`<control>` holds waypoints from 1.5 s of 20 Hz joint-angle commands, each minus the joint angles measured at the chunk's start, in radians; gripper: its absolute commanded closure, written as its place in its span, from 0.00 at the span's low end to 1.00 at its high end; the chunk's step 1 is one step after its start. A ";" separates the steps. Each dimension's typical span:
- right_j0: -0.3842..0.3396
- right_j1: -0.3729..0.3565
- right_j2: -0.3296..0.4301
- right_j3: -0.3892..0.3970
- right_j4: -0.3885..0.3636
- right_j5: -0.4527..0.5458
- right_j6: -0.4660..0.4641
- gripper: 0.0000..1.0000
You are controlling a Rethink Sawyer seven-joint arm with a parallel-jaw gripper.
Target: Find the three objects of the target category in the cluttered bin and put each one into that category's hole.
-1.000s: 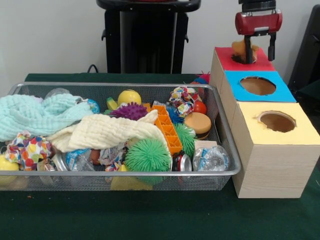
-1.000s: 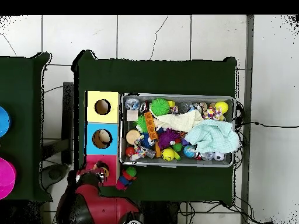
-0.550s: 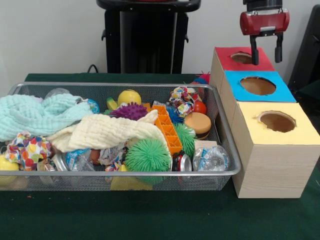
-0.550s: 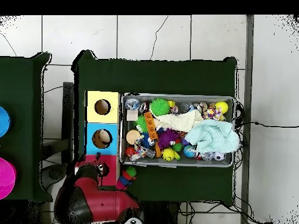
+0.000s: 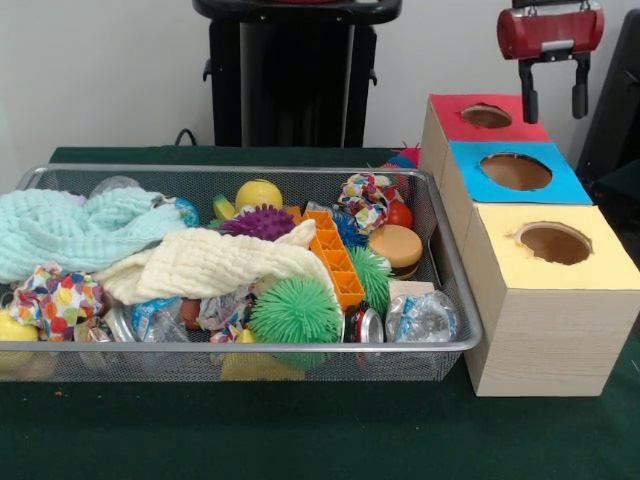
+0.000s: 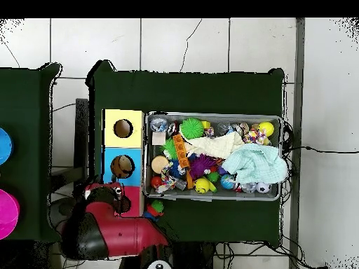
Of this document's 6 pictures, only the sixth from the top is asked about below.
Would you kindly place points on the multicolour fuzzy caterpillar toy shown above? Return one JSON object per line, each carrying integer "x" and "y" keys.
{"x": 154, "y": 210}

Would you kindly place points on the green spiky ball with eyes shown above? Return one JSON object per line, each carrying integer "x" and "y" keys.
{"x": 192, "y": 128}

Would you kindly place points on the cream waffle cloth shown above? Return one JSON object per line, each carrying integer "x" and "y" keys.
{"x": 216, "y": 145}

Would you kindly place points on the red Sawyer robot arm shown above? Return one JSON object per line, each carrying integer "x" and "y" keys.
{"x": 126, "y": 235}

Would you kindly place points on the shallow clear mesh bin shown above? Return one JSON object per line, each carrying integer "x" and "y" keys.
{"x": 246, "y": 118}

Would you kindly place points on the black chair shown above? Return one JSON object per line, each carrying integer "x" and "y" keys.
{"x": 82, "y": 126}

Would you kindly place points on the orange plastic grid bar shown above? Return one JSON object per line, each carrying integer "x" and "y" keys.
{"x": 181, "y": 152}

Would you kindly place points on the yellow smiley ball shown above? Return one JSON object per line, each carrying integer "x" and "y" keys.
{"x": 202, "y": 185}

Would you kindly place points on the purple spiky ball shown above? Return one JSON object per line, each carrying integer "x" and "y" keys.
{"x": 200, "y": 165}

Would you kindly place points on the pink bowl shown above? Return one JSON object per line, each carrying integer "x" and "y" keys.
{"x": 7, "y": 214}

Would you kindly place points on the dark green side table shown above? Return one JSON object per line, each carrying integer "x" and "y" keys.
{"x": 28, "y": 112}

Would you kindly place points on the blue bowl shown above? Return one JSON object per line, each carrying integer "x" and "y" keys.
{"x": 5, "y": 145}

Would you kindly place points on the dark green table cloth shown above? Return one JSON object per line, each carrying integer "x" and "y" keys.
{"x": 190, "y": 92}

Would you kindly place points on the light blue waffle cloth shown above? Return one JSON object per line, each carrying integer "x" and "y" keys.
{"x": 258, "y": 165}

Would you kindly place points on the colourful knotted cloth ball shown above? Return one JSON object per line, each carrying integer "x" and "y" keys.
{"x": 253, "y": 137}

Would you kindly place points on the plain yellow ball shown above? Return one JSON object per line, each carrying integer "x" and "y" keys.
{"x": 266, "y": 129}

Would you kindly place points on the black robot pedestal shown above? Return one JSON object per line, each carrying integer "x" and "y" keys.
{"x": 196, "y": 257}

